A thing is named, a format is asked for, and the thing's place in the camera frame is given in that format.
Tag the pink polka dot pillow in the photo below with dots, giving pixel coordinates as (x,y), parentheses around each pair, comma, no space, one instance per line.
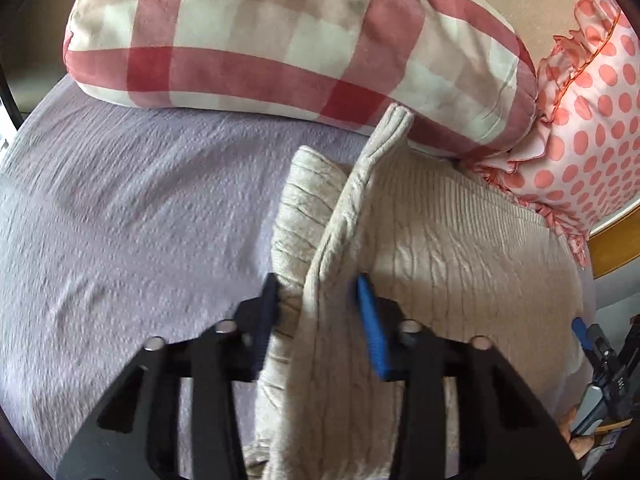
(580,161)

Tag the wooden door frame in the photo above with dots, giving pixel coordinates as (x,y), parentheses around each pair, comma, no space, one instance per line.
(615,245)

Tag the red white plaid pillow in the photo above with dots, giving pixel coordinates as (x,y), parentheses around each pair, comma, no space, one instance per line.
(458,65)

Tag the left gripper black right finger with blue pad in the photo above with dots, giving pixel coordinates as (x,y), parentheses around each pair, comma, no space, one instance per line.
(504,430)

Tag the lavender bed sheet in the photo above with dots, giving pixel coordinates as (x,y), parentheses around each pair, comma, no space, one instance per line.
(118,224)

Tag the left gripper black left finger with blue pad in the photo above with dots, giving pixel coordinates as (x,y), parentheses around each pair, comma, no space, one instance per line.
(132,432)

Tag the beige cable-knit sweater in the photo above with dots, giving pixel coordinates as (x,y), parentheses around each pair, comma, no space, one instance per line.
(456,255)

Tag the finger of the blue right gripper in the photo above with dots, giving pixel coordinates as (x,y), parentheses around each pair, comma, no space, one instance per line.
(580,330)

